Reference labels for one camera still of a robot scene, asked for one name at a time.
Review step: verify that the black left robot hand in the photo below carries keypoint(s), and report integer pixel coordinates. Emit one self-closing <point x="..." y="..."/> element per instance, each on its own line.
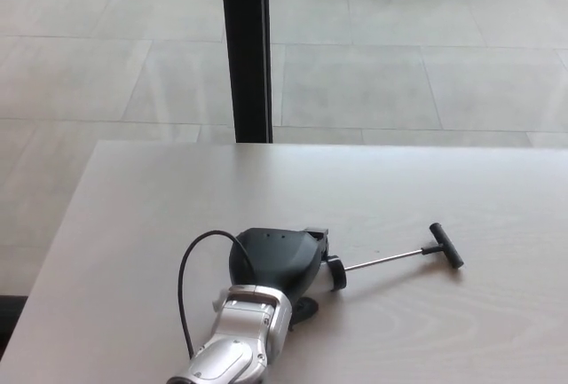
<point x="275" y="260"/>

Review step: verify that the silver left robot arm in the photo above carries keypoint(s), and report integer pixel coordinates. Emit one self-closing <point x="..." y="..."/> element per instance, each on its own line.
<point x="248" y="326"/>

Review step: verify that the black metal post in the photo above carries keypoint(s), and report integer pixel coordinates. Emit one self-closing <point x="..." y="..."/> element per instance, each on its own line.
<point x="246" y="47"/>

